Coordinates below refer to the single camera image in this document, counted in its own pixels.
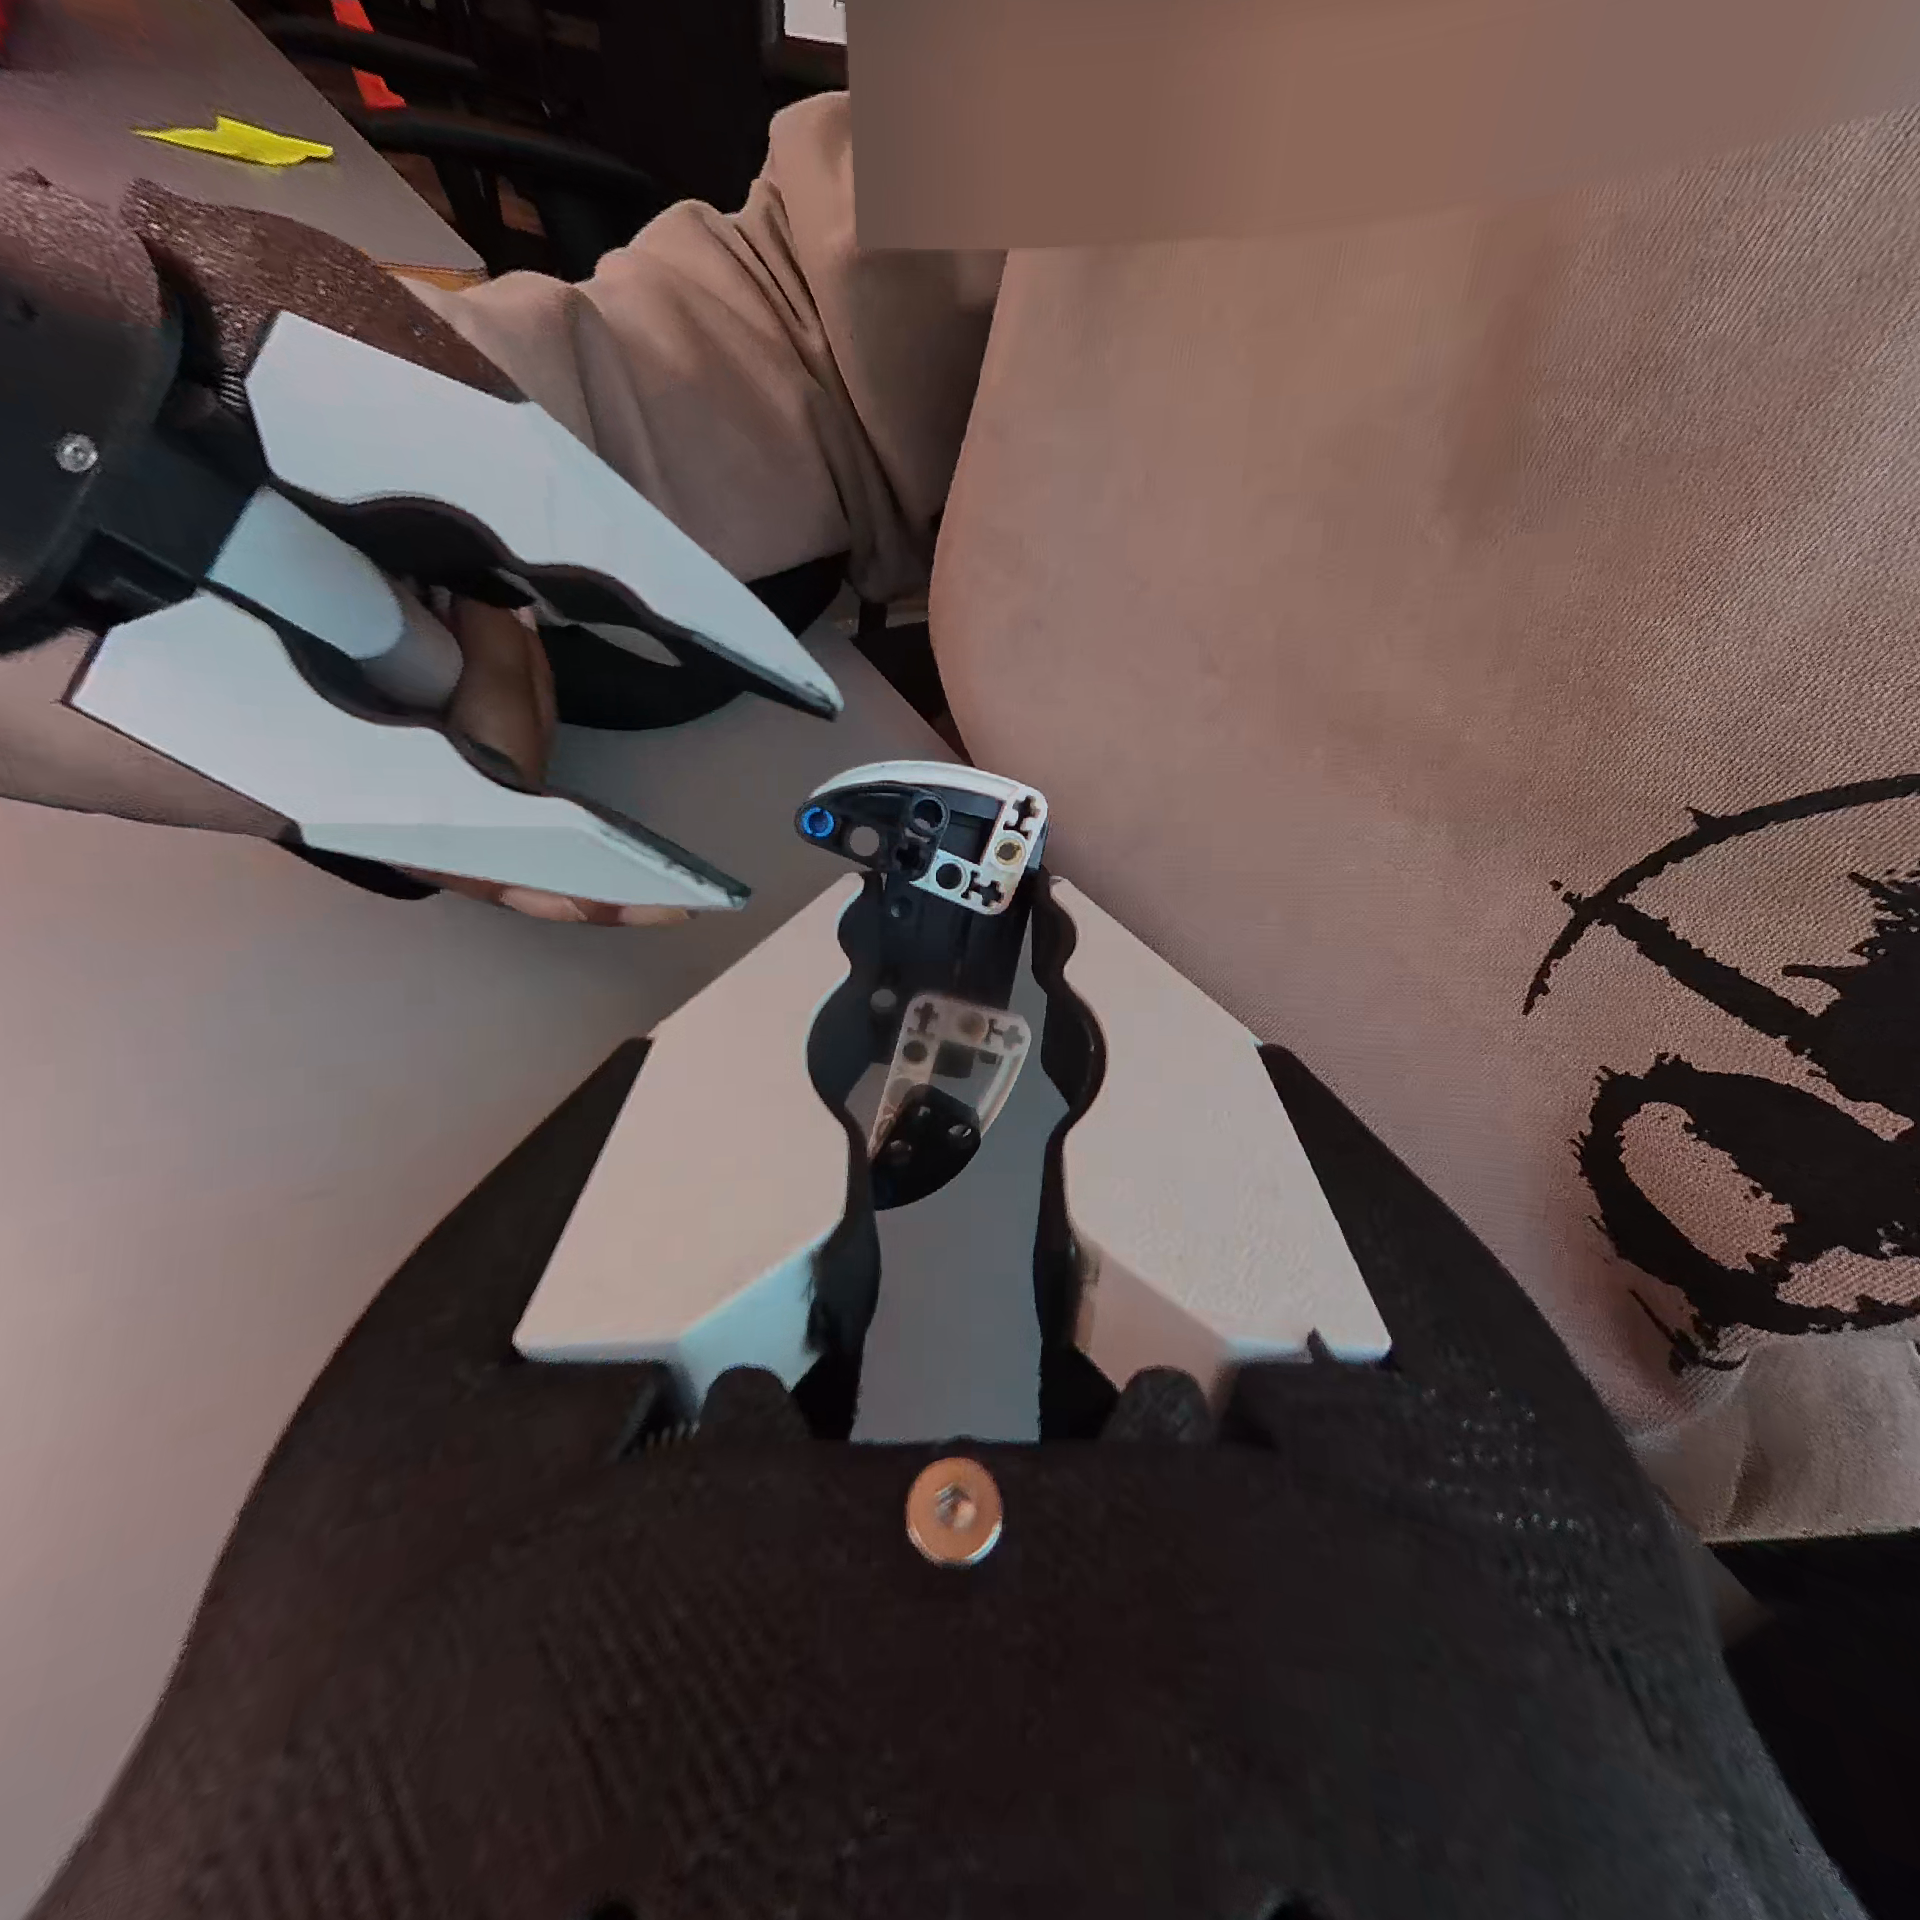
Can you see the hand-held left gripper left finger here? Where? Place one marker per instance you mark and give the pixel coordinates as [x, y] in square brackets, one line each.
[692, 1200]

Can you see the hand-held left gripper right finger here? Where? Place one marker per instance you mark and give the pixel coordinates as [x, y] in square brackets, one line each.
[1217, 1200]

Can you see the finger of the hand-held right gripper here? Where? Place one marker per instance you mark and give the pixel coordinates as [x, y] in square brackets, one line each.
[270, 750]
[497, 466]

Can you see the black white lego subassembly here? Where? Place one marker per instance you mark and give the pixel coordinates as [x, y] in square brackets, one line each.
[887, 824]

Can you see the person's right forearm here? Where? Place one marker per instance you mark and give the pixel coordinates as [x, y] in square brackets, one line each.
[719, 376]

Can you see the person's right hand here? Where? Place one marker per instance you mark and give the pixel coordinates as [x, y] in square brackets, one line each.
[503, 693]

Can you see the yellow paper scrap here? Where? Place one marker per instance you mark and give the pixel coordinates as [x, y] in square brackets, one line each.
[239, 142]

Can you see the black office chair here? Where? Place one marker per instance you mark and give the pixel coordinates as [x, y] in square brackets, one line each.
[601, 163]

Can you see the orange traffic cone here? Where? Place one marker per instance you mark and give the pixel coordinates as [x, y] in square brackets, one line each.
[384, 83]

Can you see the person's beige printed sweatshirt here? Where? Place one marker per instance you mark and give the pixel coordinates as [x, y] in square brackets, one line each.
[1276, 677]

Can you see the person's dark pants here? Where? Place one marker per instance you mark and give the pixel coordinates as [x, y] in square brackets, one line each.
[1845, 1727]

